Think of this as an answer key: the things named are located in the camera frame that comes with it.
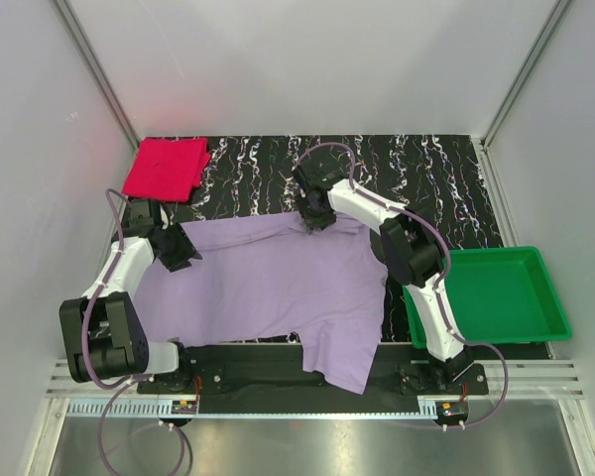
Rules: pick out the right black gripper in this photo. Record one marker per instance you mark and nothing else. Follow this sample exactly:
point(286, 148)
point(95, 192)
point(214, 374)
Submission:
point(308, 222)

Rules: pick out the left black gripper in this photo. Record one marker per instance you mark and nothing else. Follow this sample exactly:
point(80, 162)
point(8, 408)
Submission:
point(186, 251)

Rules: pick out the lavender t shirt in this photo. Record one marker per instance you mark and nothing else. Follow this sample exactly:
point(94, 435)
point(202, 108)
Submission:
point(267, 276)

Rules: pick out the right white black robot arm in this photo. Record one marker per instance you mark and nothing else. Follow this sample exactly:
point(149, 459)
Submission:
point(414, 252)

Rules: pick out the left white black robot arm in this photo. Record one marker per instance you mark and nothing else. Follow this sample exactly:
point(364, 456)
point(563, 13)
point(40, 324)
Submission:
point(102, 334)

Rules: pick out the folded pink t shirt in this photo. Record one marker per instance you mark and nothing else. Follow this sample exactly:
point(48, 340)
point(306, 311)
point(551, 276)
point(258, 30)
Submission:
point(167, 170)

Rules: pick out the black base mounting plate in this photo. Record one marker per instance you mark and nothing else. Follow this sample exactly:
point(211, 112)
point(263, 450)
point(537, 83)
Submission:
point(272, 372)

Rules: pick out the black marbled table mat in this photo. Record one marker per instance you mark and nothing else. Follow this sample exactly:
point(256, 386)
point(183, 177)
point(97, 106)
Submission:
point(441, 174)

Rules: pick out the left connector board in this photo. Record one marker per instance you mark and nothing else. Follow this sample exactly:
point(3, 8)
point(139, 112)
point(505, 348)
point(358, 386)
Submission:
point(184, 407)

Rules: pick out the connector board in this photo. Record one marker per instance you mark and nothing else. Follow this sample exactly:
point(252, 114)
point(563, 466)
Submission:
point(452, 409)
point(184, 407)

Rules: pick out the green plastic tray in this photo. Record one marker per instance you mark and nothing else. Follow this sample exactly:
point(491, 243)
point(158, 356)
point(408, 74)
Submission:
point(492, 295)

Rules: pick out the right connector board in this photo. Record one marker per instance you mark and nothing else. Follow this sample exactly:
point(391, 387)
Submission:
point(452, 409)

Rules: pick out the white slotted cable duct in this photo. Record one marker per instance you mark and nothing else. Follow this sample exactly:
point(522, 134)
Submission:
point(406, 409)

